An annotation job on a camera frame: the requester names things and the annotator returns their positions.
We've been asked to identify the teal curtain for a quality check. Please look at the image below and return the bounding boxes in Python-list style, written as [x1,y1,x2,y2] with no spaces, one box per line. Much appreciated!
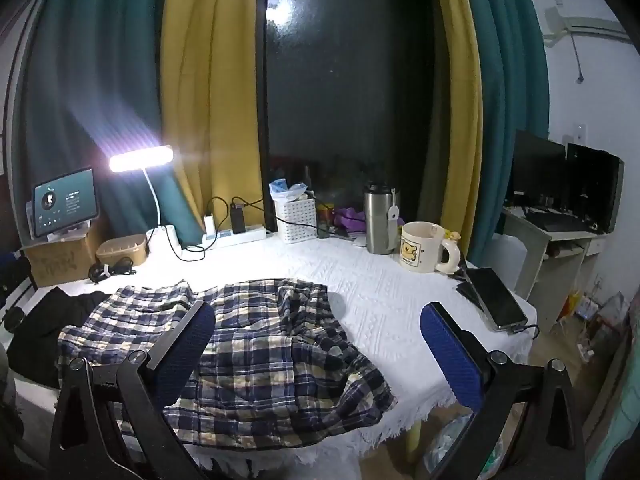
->
[460,0,551,266]
[12,0,206,251]

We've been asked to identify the brown lidded food container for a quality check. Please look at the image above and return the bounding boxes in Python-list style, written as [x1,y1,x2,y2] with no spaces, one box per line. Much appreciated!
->
[96,234,150,267]

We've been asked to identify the yellow curtain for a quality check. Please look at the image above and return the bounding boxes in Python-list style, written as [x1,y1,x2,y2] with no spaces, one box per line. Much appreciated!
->
[417,0,486,261]
[160,0,271,248]

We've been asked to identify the black cable bundle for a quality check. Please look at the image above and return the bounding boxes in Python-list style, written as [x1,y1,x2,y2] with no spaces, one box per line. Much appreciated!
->
[89,257,137,283]

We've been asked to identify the black smartphone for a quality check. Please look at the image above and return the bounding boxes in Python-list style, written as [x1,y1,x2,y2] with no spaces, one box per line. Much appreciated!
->
[465,267,530,332]

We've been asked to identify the white slatted basket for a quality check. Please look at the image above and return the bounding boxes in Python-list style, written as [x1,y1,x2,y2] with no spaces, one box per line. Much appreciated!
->
[275,197,318,245]

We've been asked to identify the plaid pants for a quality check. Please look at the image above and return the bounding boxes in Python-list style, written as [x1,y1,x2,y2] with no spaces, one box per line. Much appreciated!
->
[56,280,398,448]

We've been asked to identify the purple cloth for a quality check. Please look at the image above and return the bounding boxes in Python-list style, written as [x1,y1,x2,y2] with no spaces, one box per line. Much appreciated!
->
[334,206,368,233]

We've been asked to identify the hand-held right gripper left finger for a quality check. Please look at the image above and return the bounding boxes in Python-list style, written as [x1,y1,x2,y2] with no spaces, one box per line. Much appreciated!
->
[49,300,217,480]

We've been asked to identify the dark window pane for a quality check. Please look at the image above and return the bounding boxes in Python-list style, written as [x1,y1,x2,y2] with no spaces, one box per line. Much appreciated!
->
[260,0,446,221]

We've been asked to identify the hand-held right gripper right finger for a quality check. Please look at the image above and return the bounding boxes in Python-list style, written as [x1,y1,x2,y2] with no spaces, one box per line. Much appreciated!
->
[420,301,586,480]

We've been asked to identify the blue plastic bag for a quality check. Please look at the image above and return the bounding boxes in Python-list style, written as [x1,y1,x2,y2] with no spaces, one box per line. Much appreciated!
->
[269,178,308,203]

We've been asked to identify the white desk lamp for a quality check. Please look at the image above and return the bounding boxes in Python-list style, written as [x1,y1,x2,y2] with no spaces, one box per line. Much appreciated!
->
[109,145,182,261]

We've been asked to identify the grey computer desk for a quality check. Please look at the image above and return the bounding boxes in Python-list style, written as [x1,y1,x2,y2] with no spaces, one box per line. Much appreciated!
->
[500,205,608,336]

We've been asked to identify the black keyboard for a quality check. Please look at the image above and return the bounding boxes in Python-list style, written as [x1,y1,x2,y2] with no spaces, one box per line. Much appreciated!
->
[525,210,598,233]

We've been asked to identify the cream cartoon mug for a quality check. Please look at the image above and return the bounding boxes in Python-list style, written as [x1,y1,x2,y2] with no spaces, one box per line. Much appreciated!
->
[399,221,461,275]

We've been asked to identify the computer monitor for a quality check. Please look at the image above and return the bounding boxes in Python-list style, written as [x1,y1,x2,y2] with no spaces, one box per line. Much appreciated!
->
[31,166,101,240]

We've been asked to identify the cardboard box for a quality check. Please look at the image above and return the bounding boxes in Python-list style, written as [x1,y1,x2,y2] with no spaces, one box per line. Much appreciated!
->
[22,232,108,288]

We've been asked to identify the black cloth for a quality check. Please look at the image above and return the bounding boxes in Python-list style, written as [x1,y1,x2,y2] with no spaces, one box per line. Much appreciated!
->
[7,287,108,388]

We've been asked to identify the white tablet stand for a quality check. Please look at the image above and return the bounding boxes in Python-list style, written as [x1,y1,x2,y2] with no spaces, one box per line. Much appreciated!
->
[37,227,86,242]

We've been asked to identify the white air conditioner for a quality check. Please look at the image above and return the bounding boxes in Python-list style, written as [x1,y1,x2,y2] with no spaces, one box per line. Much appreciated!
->
[542,5,626,48]

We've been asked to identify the white power strip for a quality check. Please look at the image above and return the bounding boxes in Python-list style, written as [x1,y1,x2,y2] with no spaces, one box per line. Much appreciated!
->
[202,225,268,248]

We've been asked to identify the light green cloth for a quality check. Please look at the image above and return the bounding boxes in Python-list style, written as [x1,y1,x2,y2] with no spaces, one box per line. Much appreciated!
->
[585,405,640,480]

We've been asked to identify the black monitor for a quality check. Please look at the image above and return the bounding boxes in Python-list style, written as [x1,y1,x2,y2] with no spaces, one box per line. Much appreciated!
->
[565,142,626,235]
[506,129,568,211]

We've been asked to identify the steel tumbler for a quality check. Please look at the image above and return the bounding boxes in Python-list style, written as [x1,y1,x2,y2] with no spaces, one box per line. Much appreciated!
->
[363,182,398,256]

